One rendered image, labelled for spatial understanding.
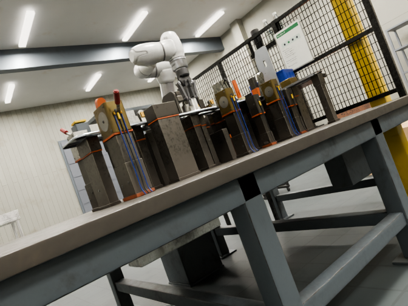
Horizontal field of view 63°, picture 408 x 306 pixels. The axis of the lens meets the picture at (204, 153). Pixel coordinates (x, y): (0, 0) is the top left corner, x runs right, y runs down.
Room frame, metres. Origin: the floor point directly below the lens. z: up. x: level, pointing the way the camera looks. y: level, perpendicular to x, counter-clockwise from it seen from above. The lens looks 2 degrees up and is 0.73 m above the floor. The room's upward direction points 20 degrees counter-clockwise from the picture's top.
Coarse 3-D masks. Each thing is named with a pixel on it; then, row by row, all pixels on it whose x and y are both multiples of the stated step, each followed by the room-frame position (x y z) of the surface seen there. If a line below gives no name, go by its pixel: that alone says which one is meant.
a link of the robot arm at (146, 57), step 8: (136, 48) 1.65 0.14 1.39; (144, 48) 1.65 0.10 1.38; (152, 48) 1.67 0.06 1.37; (160, 48) 1.69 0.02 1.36; (136, 56) 1.65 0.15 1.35; (144, 56) 1.65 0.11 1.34; (152, 56) 1.67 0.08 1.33; (160, 56) 1.70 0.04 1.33; (136, 64) 1.68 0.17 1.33; (144, 64) 1.69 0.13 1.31; (152, 64) 1.74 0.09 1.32; (144, 72) 2.16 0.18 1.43
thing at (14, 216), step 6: (0, 216) 5.36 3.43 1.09; (6, 216) 5.40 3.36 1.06; (12, 216) 5.45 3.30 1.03; (18, 216) 5.51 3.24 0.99; (0, 222) 5.34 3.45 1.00; (6, 222) 5.39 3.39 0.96; (12, 222) 5.89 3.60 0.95; (18, 222) 5.52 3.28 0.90; (12, 228) 6.10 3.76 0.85; (18, 228) 5.50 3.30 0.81
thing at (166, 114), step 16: (144, 112) 1.40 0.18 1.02; (160, 112) 1.36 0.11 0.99; (176, 112) 1.42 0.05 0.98; (160, 128) 1.35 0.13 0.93; (176, 128) 1.40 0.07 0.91; (160, 144) 1.38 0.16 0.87; (176, 144) 1.38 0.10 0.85; (176, 160) 1.36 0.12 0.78; (192, 160) 1.42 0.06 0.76; (176, 176) 1.36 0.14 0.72
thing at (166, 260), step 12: (192, 240) 2.32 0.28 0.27; (204, 240) 2.37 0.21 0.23; (180, 252) 2.25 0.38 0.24; (192, 252) 2.30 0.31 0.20; (204, 252) 2.35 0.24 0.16; (216, 252) 2.41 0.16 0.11; (168, 264) 2.40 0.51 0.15; (180, 264) 2.26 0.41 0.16; (192, 264) 2.28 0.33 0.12; (204, 264) 2.33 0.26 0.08; (216, 264) 2.39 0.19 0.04; (168, 276) 2.45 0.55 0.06; (180, 276) 2.31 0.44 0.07; (192, 276) 2.26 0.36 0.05; (204, 276) 2.31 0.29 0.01
